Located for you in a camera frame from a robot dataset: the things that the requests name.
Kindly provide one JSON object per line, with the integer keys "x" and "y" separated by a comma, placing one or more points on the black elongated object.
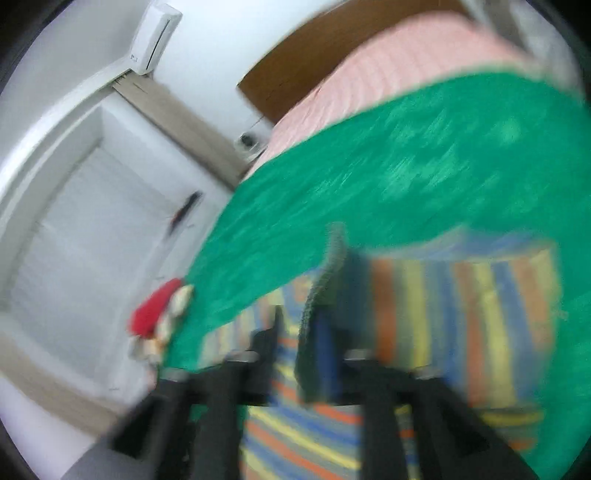
{"x": 184, "y": 212}

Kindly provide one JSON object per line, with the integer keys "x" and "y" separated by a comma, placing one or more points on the red cloth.
{"x": 150, "y": 309}

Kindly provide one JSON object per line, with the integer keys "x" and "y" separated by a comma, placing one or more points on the striped folded cloth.
{"x": 178, "y": 302}

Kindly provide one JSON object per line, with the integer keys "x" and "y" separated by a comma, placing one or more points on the brown wooden headboard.
{"x": 314, "y": 55}

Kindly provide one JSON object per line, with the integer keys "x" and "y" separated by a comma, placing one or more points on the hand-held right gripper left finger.
{"x": 265, "y": 360}

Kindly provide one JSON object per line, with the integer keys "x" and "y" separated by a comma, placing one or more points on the green plush blanket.
{"x": 392, "y": 161}

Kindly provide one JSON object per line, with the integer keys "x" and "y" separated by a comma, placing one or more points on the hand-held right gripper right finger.
{"x": 328, "y": 364}

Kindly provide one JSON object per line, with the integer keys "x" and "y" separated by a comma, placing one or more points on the striped knit sweater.
{"x": 461, "y": 323}

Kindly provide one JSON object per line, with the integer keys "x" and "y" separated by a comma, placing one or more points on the white air conditioner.
{"x": 154, "y": 34}

